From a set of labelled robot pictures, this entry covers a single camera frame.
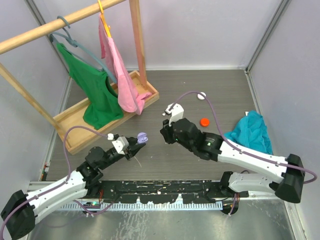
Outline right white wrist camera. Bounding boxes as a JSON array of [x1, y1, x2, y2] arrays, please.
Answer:
[[165, 103, 184, 127]]

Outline teal cloth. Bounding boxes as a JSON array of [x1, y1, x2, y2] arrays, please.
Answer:
[[224, 110, 273, 155]]

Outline white slotted cable duct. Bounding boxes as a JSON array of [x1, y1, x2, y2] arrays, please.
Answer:
[[58, 197, 223, 212]]

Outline orange charging case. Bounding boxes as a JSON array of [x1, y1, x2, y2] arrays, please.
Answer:
[[199, 117, 210, 127]]

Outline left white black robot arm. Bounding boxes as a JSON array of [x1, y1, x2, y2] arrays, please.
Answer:
[[0, 136, 145, 240]]

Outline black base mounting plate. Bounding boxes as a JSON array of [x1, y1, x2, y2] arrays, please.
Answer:
[[89, 180, 233, 204]]

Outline yellow hanger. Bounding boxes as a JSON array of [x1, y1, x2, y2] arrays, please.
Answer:
[[97, 0, 112, 38]]

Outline pink cloth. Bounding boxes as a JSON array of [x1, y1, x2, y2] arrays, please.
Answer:
[[98, 18, 152, 115]]

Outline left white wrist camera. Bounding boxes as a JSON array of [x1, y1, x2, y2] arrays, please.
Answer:
[[111, 136, 129, 155]]

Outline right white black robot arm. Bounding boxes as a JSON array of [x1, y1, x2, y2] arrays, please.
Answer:
[[160, 118, 305, 204]]

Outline blue-grey hanger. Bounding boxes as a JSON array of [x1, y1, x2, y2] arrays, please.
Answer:
[[48, 27, 118, 84]]

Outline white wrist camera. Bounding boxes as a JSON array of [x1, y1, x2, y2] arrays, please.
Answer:
[[165, 103, 184, 127], [111, 136, 129, 155]]

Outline green shirt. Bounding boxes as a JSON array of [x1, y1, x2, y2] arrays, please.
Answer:
[[56, 43, 124, 130]]

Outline white round charging case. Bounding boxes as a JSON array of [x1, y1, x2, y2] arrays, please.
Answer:
[[197, 92, 207, 101]]

